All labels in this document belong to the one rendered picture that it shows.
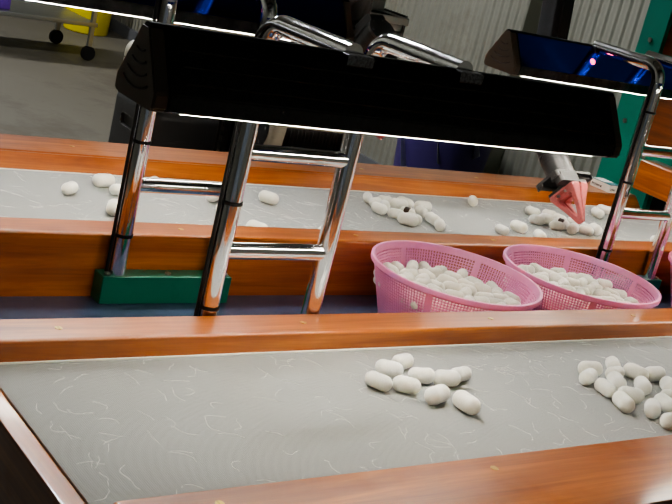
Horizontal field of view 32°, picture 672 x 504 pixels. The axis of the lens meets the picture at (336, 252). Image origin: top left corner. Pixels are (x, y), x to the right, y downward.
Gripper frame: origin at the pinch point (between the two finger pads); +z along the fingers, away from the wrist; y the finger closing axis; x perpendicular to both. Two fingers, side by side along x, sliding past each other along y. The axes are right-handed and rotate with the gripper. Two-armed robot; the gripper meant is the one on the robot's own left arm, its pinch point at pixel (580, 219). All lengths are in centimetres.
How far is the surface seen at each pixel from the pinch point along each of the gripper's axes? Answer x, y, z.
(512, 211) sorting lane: 14.1, -0.8, -10.3
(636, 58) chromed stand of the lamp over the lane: -30.1, -7.5, -14.8
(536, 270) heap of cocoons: -5.5, -25.1, 15.0
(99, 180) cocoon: 14, -93, -10
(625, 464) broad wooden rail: -47, -75, 63
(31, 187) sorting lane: 14, -105, -9
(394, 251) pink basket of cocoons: -5, -55, 12
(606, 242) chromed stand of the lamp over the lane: -8.3, -6.9, 10.3
